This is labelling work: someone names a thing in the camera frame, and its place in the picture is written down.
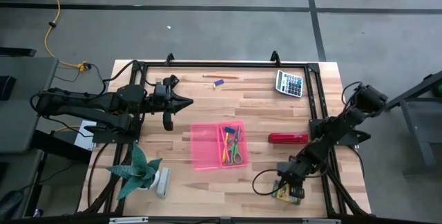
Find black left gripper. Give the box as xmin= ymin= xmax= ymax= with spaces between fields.
xmin=148 ymin=77 xmax=194 ymax=131

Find green yellow crayon box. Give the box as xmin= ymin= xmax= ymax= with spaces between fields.
xmin=271 ymin=179 xmax=301 ymax=205

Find pink translucent pencil case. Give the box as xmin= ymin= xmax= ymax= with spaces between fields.
xmin=190 ymin=119 xmax=249 ymax=170

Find orange pencil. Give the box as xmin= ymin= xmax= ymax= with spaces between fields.
xmin=202 ymin=74 xmax=240 ymax=80

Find yellow pencil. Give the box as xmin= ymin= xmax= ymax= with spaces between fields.
xmin=222 ymin=132 xmax=231 ymax=163

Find green handled scissors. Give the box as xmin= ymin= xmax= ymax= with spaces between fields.
xmin=226 ymin=125 xmax=244 ymax=165

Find red stapler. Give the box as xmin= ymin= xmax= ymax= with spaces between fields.
xmin=268 ymin=133 xmax=309 ymax=144

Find white plant pot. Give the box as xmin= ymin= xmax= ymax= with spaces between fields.
xmin=137 ymin=170 xmax=162 ymax=190

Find light grey stapler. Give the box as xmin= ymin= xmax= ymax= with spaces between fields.
xmin=156 ymin=167 xmax=172 ymax=199

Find green artificial plant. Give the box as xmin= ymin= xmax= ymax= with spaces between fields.
xmin=106 ymin=142 xmax=163 ymax=200

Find white calculator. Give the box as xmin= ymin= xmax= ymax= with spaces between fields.
xmin=275 ymin=69 xmax=304 ymax=98

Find white paper sheet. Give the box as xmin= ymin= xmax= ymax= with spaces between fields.
xmin=74 ymin=120 xmax=98 ymax=151

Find grey side table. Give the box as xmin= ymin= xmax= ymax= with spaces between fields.
xmin=0 ymin=57 xmax=59 ymax=153

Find grey metal stand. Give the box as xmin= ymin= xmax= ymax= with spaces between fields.
xmin=385 ymin=71 xmax=442 ymax=176

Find black flat bar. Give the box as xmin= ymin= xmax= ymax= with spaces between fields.
xmin=0 ymin=47 xmax=37 ymax=57

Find black box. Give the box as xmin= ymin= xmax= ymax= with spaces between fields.
xmin=0 ymin=75 xmax=17 ymax=101

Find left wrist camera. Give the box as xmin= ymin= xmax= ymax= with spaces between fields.
xmin=153 ymin=82 xmax=169 ymax=97

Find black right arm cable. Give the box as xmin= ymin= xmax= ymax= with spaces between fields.
xmin=251 ymin=168 xmax=289 ymax=196

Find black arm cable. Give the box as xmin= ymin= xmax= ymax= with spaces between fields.
xmin=102 ymin=59 xmax=148 ymax=86
xmin=251 ymin=168 xmax=289 ymax=196

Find silver metal bracket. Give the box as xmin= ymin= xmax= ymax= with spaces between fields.
xmin=302 ymin=218 xmax=342 ymax=224
xmin=108 ymin=216 xmax=149 ymax=224

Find black aluminium table frame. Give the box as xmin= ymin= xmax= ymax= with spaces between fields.
xmin=81 ymin=50 xmax=369 ymax=218

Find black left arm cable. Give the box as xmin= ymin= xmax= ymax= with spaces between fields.
xmin=102 ymin=59 xmax=148 ymax=86

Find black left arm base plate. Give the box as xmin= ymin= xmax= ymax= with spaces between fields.
xmin=84 ymin=115 xmax=142 ymax=144

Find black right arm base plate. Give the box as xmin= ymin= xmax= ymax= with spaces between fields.
xmin=309 ymin=118 xmax=372 ymax=147

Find thin black floor cable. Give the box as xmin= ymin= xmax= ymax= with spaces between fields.
xmin=55 ymin=63 xmax=110 ymax=86

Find yellow extension cable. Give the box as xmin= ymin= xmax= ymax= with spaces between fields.
xmin=41 ymin=0 xmax=91 ymax=72

